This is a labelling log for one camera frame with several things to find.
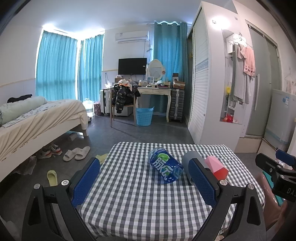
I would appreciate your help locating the white oval mirror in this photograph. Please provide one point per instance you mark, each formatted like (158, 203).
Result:
(155, 69)

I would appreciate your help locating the grey hanging towel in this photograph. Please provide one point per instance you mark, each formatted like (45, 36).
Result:
(238, 78)

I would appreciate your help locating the blue plastic drink bottle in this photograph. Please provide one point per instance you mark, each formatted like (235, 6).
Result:
(163, 165)

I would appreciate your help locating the white suitcase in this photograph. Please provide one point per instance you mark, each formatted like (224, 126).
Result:
(105, 102)

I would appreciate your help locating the blue laundry basket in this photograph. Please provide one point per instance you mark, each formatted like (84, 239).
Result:
(144, 117)

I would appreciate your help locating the wooden chair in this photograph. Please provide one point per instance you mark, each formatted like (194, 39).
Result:
(111, 115)

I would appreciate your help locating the teal curtain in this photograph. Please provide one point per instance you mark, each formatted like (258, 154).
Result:
(170, 53)

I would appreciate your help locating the wide blue curtain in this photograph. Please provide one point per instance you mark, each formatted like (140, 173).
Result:
(56, 67)

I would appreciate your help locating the pink gift bag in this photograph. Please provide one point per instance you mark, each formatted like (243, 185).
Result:
(97, 109)

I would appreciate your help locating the clear water jug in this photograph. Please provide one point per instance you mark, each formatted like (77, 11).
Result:
(89, 107)

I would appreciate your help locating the pink and red carton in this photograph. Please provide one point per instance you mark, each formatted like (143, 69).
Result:
(216, 166)

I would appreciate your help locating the white louvered wardrobe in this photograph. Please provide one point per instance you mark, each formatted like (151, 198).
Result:
(201, 92)

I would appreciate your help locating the pink hanging towel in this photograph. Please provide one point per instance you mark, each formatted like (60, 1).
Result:
(249, 62)

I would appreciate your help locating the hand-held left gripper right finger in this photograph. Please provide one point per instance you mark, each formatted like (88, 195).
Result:
(201, 183)

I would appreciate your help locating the white fridge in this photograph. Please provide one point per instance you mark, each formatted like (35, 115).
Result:
(281, 115)

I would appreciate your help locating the grey cup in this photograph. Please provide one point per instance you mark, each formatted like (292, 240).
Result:
(186, 162)

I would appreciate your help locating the grey checkered tablecloth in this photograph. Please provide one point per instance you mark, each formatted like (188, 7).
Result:
(138, 204)

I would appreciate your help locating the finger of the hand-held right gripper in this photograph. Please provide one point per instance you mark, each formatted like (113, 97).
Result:
(264, 161)
(286, 158)

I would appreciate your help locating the black cloth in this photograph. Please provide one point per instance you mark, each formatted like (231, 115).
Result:
(19, 98)

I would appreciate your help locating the narrow blue curtain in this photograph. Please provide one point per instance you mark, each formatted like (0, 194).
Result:
(90, 69)

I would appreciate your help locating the bed with beige sheet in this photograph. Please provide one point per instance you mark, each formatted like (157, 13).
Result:
(46, 120)

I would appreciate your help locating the pale green bolster pillow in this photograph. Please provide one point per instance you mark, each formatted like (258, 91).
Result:
(23, 107)

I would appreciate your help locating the dark jacket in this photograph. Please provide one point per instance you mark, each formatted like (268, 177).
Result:
(123, 96)

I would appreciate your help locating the crumpled plastic bag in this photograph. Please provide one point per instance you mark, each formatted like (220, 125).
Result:
(26, 165)

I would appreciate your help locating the white and orange sneaker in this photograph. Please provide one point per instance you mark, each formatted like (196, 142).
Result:
(44, 153)
(56, 150)

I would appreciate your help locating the black television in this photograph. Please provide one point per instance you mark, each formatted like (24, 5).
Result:
(132, 66)

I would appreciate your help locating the yellow-green slipper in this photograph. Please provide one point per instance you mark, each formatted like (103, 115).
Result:
(101, 158)
(52, 178)

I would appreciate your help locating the white dressing table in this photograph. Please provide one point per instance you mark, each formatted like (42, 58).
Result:
(153, 90)

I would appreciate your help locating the cardboard box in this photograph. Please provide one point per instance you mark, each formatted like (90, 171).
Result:
(179, 84)

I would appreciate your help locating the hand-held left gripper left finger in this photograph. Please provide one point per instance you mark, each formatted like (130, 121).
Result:
(85, 180)

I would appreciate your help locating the white slipper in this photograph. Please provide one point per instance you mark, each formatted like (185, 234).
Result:
(82, 153)
(69, 155)

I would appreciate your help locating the silver suitcase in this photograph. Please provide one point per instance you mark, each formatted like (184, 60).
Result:
(177, 105)

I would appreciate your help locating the white air conditioner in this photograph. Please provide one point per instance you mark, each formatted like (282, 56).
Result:
(131, 36)

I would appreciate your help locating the frosted glass door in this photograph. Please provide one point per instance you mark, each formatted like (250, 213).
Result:
(262, 81)

